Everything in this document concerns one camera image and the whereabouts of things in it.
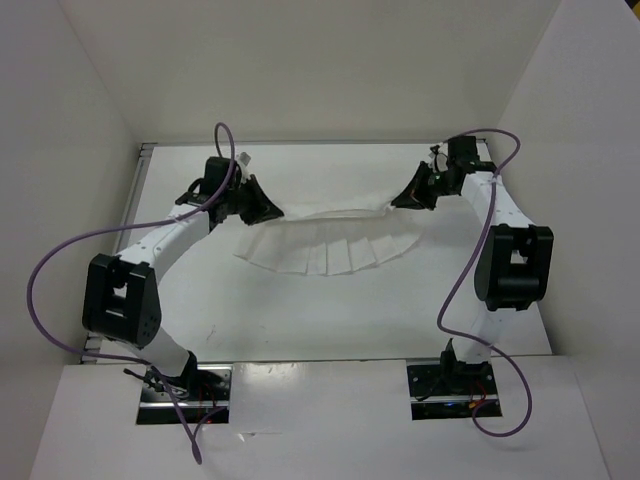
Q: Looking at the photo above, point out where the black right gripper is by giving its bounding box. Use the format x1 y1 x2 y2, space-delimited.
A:
393 161 458 211

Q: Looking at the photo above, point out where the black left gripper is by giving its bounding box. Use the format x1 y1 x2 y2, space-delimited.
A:
222 174 282 226

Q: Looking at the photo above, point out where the white fabric skirt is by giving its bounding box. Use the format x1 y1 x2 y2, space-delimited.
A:
234 195 424 277

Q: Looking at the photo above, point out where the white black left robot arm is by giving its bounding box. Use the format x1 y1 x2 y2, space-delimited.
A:
82 153 284 400

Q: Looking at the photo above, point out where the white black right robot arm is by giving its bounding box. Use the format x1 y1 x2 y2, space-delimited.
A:
391 135 554 395

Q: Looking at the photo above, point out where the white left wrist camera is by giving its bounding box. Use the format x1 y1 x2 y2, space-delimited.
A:
235 152 252 184

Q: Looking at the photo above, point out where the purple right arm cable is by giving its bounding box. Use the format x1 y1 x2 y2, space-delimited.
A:
436 129 534 439

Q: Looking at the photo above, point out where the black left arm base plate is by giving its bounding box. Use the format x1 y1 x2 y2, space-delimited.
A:
136 363 235 425

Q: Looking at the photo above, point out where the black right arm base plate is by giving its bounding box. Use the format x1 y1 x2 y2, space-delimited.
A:
406 362 502 421

